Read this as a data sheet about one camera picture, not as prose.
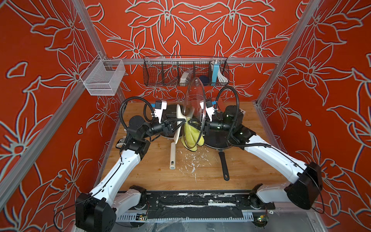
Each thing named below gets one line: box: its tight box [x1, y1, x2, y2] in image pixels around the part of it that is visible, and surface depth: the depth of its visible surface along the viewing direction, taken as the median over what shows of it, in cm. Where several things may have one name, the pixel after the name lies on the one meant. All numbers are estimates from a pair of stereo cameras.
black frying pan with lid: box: [203, 129, 239, 181], surface depth 77 cm
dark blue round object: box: [199, 75, 211, 87], surface depth 96 cm
